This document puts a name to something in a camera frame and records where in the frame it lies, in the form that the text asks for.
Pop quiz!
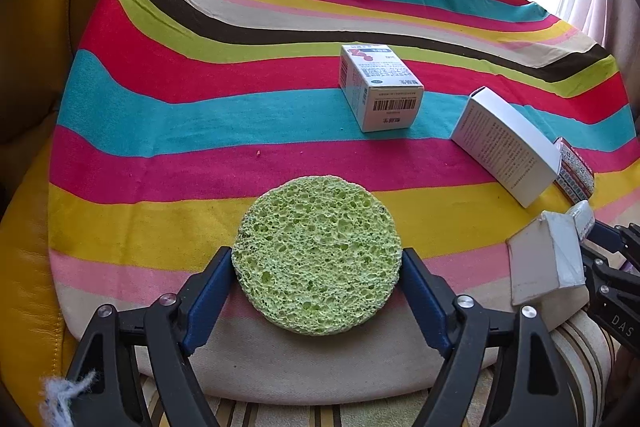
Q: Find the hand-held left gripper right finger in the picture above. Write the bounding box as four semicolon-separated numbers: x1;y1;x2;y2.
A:
401;248;581;427

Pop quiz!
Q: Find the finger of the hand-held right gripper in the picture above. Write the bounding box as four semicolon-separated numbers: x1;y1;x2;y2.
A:
592;223;640;258
582;252;640;304

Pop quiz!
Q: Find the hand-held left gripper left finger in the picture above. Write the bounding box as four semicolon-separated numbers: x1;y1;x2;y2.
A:
65;246;234;427

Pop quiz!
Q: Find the small plain white box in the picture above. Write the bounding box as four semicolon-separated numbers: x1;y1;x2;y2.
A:
570;200;596;242

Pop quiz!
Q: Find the round green sponge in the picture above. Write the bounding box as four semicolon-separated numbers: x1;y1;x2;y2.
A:
231;175;403;336

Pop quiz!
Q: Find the white open cardboard box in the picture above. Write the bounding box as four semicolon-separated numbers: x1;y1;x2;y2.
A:
506;210;586;306

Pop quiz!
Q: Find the small red patterned box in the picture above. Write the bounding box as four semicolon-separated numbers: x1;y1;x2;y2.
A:
552;137;596;202

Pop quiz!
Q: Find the white box with fine print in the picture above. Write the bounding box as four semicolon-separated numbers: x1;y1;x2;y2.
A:
450;87;563;208

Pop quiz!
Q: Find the beige striped seat cover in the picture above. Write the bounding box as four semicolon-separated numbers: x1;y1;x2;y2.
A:
135;307;621;427

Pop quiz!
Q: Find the white yarn tuft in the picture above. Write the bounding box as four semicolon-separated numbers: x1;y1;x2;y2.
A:
40;369;98;427

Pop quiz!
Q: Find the yellow leather sofa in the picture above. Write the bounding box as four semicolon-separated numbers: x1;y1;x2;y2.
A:
0;0;186;427

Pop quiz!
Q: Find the colourful striped cushion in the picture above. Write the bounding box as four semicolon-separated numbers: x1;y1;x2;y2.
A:
47;0;638;403

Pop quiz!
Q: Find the small white barcode box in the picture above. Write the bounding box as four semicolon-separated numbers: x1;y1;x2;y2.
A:
339;42;426;132

